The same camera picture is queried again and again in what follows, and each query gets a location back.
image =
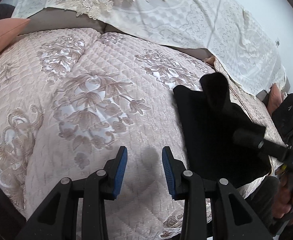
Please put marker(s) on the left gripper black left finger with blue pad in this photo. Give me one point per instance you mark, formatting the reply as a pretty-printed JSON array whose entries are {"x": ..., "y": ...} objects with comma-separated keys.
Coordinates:
[{"x": 56, "y": 216}]

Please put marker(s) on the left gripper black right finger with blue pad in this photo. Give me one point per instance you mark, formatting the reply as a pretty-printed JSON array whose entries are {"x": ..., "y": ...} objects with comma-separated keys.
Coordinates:
[{"x": 214, "y": 206}]

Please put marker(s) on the black pants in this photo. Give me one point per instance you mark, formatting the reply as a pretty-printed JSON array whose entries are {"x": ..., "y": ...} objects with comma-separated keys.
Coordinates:
[{"x": 209, "y": 123}]

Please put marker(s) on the person's right hand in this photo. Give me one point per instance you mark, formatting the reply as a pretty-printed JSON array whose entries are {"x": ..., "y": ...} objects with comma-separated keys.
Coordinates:
[{"x": 283, "y": 200}]

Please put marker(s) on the black backpack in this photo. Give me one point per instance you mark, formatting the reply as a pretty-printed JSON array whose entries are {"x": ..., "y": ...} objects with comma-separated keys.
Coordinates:
[{"x": 282, "y": 118}]

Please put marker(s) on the small pink cushion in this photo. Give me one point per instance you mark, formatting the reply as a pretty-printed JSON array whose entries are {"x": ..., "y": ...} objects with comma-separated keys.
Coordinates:
[{"x": 276, "y": 97}]

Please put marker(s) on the pink quilted floral bedspread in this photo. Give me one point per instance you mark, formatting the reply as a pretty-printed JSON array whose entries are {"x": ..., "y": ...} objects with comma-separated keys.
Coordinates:
[{"x": 69, "y": 98}]

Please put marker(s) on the white lace bed cover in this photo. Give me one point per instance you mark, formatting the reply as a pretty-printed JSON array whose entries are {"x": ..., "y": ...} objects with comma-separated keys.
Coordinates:
[{"x": 224, "y": 27}]

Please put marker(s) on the salmon pink pillow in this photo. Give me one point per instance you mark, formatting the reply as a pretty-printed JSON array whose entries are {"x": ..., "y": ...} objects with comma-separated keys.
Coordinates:
[{"x": 9, "y": 29}]

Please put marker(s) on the grey headboard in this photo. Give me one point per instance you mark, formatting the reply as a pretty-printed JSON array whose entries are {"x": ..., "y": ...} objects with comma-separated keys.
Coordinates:
[{"x": 66, "y": 20}]

